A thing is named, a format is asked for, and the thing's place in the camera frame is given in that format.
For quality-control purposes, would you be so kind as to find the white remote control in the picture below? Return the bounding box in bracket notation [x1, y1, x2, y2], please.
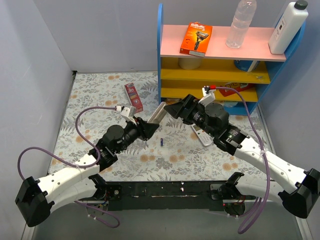
[191, 124, 213, 147]
[147, 102, 167, 124]

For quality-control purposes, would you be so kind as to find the white bottle black cap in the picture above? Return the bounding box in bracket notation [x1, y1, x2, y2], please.
[268, 0, 309, 55]

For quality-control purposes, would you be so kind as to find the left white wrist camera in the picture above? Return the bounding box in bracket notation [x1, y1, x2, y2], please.
[115, 105, 136, 124]

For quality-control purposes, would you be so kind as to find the clear plastic water bottle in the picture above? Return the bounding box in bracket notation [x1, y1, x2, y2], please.
[225, 0, 257, 49]

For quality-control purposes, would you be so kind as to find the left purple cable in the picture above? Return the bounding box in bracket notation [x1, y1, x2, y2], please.
[16, 106, 118, 182]

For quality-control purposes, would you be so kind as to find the blue white container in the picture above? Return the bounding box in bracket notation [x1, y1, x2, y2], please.
[233, 60, 260, 72]

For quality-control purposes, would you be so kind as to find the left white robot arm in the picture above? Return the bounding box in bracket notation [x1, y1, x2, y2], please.
[15, 117, 160, 227]

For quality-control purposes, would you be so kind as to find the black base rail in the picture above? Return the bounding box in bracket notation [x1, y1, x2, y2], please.
[100, 181, 246, 216]

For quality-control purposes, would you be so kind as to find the floral table mat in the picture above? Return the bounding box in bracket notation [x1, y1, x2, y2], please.
[48, 72, 265, 181]

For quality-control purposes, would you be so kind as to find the red toothpaste box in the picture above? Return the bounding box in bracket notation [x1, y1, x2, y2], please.
[124, 83, 144, 113]

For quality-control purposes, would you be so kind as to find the blue yellow pink shelf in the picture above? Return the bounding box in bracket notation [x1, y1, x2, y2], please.
[157, 4, 306, 115]

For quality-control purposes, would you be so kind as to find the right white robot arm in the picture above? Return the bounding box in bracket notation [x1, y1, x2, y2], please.
[164, 94, 320, 219]

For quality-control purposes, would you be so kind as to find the yellow orange box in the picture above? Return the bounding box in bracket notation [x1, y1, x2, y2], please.
[165, 98, 181, 105]

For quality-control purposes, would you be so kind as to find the orange razor box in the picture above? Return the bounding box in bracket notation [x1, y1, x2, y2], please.
[179, 22, 213, 58]

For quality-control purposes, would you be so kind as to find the white cup on shelf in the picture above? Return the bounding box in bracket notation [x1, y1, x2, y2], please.
[178, 57, 202, 70]

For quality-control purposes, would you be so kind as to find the red box on shelf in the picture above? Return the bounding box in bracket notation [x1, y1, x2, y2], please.
[218, 82, 255, 97]

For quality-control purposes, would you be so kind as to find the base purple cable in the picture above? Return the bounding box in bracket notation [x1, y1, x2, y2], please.
[74, 199, 121, 228]

